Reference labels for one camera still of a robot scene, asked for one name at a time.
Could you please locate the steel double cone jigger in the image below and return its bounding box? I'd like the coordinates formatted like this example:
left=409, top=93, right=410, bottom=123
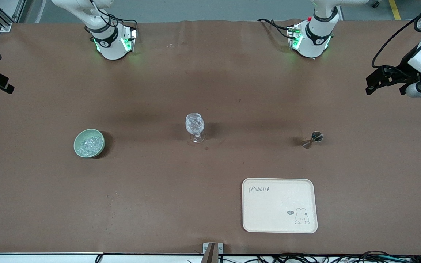
left=301, top=131, right=323, bottom=149

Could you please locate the clear ice cube pile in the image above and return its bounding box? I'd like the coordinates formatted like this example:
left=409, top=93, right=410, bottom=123
left=78, top=136, right=103, bottom=156

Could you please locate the clear stemmed wine glass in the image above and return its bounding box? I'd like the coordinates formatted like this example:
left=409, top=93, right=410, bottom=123
left=185, top=113, right=206, bottom=144

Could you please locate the silver base connector panel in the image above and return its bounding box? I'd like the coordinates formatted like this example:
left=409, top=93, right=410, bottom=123
left=122, top=27, right=138, bottom=52
left=287, top=24, right=303, bottom=50

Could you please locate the pale green bowl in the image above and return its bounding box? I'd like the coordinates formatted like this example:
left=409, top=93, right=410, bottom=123
left=73, top=129, right=105, bottom=159

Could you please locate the cream rabbit print tray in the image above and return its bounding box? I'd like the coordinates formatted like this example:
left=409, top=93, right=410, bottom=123
left=242, top=178, right=318, bottom=234

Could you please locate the brown table cover mat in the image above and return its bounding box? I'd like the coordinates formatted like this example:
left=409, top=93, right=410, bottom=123
left=0, top=20, right=421, bottom=255

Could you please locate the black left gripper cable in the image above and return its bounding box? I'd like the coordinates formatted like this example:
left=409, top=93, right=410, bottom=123
left=371, top=0, right=421, bottom=68

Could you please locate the black arm base cable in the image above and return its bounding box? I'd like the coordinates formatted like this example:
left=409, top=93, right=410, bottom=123
left=257, top=18, right=295, bottom=39
left=88, top=0, right=139, bottom=37

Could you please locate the black floor cable bundle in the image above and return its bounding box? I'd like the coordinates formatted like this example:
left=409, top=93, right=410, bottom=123
left=218, top=250, right=421, bottom=263

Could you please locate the silver aluminium mount bracket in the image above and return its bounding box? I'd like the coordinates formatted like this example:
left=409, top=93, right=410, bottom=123
left=203, top=243, right=224, bottom=263

